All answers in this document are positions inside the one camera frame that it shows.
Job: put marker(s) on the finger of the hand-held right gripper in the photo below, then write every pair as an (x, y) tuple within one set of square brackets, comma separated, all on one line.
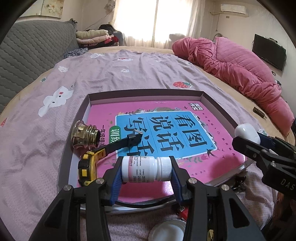
[(249, 148), (266, 140)]

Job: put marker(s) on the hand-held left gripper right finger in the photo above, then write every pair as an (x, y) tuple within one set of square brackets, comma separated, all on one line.
[(177, 183)]

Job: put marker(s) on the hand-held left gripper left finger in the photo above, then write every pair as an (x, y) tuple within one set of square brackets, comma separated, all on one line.
[(114, 183)]

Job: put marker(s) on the white earbuds case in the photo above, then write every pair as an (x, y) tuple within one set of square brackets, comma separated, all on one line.
[(246, 132)]

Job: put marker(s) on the red and black lighter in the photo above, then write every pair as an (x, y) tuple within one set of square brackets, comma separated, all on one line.
[(182, 212)]

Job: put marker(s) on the yellow and black wristwatch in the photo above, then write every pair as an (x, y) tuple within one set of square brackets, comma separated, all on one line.
[(86, 166)]

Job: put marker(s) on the white pill bottle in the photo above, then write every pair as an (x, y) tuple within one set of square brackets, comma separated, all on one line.
[(143, 168)]

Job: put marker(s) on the black binder clip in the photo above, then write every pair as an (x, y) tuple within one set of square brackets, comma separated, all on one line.
[(240, 183)]

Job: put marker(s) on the white round lid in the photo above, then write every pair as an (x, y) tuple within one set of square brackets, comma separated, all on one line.
[(167, 230)]

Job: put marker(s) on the brass threaded fitting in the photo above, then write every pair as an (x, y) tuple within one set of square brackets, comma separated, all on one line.
[(84, 134)]

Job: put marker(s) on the dark cardboard box tray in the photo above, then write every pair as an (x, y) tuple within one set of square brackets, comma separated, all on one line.
[(143, 97)]

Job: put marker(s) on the pink and blue book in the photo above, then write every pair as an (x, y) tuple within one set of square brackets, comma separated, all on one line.
[(196, 166)]

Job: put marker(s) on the small dark box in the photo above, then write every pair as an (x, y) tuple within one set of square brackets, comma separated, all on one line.
[(259, 112)]

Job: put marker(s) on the pink quilted duvet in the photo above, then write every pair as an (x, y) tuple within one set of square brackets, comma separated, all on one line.
[(231, 64)]

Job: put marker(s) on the purple printed blanket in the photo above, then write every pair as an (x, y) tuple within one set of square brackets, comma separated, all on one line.
[(34, 143)]

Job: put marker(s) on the black flat television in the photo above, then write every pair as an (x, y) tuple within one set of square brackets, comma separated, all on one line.
[(268, 51)]

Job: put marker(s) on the dark patterned cloth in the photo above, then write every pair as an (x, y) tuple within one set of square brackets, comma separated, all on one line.
[(75, 53)]

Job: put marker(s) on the white air conditioner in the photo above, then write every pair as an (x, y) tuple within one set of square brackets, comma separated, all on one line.
[(232, 8)]

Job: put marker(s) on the light window curtain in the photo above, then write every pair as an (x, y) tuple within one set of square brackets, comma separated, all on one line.
[(196, 23)]

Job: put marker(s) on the stack of folded clothes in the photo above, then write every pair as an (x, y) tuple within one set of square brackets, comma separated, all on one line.
[(94, 37)]

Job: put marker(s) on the grey quilted headboard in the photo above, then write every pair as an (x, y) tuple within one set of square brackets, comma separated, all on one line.
[(30, 53)]

